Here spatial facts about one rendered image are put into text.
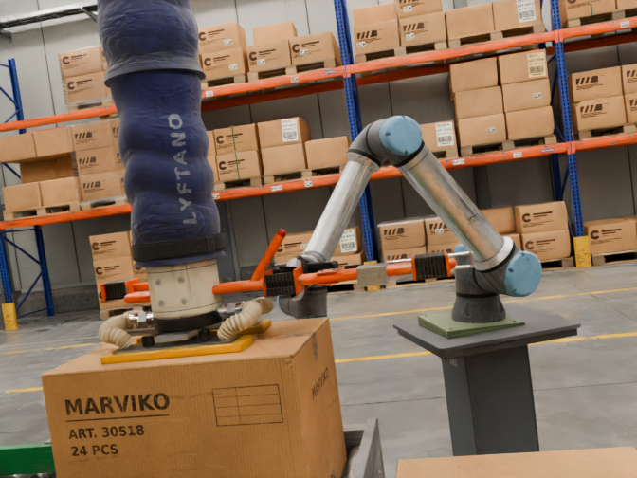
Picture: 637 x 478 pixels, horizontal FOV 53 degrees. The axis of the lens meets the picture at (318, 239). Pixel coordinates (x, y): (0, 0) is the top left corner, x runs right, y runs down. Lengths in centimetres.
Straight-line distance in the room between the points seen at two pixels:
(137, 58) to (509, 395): 162
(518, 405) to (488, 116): 664
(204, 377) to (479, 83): 764
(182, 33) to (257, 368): 78
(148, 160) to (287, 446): 70
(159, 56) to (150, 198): 32
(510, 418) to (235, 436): 120
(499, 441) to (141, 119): 159
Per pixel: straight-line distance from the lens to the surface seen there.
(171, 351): 150
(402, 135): 191
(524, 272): 214
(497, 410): 236
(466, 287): 230
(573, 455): 181
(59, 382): 159
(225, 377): 141
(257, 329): 163
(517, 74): 883
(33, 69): 1194
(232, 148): 904
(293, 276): 150
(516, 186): 1004
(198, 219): 152
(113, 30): 159
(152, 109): 154
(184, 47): 158
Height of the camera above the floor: 125
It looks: 3 degrees down
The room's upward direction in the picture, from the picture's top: 8 degrees counter-clockwise
